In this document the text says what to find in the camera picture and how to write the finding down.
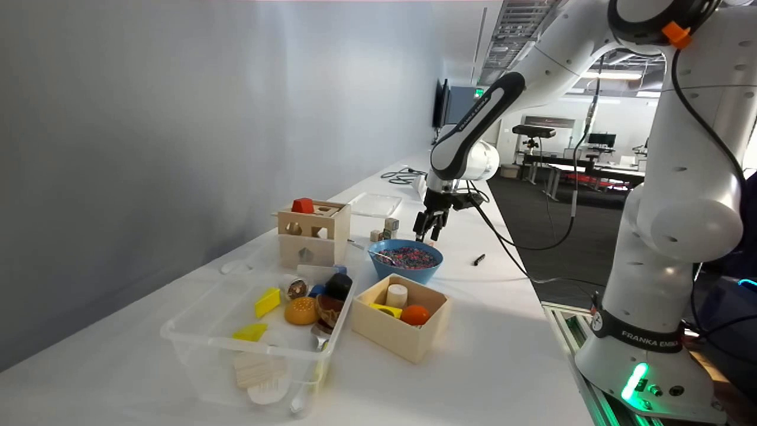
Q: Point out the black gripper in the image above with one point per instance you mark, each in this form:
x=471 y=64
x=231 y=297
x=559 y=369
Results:
x=442 y=196

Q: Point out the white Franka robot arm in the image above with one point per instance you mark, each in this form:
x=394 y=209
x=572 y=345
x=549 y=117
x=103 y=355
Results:
x=687 y=196

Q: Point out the blue framed alphabet cube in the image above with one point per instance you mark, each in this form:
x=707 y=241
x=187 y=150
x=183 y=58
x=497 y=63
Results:
x=391 y=224

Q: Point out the wooden cube with triangle letter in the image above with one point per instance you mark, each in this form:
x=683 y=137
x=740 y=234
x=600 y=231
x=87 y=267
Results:
x=391 y=233

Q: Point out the red framed wooden cube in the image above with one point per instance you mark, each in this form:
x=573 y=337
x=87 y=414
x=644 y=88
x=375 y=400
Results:
x=378 y=234

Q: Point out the multicoloured candy beads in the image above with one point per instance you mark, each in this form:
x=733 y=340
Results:
x=405 y=256

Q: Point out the blue plastic bowl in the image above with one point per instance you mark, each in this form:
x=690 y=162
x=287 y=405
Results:
x=405 y=274

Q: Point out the black marker pen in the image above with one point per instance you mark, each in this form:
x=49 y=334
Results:
x=480 y=258

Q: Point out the metal spoon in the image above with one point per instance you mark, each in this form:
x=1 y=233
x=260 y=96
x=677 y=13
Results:
x=359 y=244

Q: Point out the white cylinder block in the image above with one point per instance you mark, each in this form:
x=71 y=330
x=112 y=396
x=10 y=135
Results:
x=396 y=293

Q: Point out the orange ball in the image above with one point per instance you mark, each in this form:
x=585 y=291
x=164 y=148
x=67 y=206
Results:
x=415 y=316

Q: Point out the small yellow block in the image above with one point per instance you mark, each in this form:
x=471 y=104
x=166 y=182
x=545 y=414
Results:
x=385 y=309

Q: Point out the black cylinder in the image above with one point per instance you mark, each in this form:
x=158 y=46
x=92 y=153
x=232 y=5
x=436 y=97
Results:
x=340 y=284

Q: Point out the open wooden box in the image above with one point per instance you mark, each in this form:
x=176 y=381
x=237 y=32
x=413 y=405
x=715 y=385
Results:
x=394 y=334

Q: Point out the wooden shape sorter box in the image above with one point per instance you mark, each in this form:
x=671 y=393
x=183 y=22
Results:
x=315 y=248

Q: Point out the red cylinder block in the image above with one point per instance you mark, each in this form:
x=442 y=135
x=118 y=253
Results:
x=305 y=206

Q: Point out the small blue piece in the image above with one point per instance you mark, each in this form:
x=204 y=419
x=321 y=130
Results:
x=318 y=291

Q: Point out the dark brown toy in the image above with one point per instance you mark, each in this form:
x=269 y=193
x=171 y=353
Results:
x=327 y=309

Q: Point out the black workbench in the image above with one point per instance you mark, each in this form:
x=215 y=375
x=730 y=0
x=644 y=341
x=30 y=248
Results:
x=545 y=125

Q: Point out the round orange brown toy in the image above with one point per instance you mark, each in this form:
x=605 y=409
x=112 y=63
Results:
x=302 y=310

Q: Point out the red low bench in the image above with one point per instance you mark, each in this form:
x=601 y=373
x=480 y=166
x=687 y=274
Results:
x=605 y=181

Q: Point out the yellow rectangular block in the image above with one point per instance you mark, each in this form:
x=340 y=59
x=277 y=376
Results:
x=269 y=303

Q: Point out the small black monitor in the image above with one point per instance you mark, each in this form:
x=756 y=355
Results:
x=601 y=141

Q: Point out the yellow wedge block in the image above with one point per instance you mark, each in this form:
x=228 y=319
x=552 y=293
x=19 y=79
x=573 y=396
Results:
x=252 y=331

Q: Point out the pale wooden plank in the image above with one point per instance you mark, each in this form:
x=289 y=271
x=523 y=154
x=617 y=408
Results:
x=254 y=369

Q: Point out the white disc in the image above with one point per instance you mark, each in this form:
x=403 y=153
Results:
x=269 y=393

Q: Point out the ceiling light strip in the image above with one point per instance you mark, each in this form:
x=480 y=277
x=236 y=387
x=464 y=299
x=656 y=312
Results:
x=613 y=73

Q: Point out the clear plastic bin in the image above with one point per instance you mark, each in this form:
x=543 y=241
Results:
x=204 y=355

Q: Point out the person in dark blue clothing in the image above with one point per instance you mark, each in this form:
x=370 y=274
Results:
x=734 y=331

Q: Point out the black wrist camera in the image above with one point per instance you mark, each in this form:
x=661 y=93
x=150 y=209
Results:
x=467 y=200

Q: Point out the black wall monitor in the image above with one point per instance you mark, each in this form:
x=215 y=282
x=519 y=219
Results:
x=448 y=103

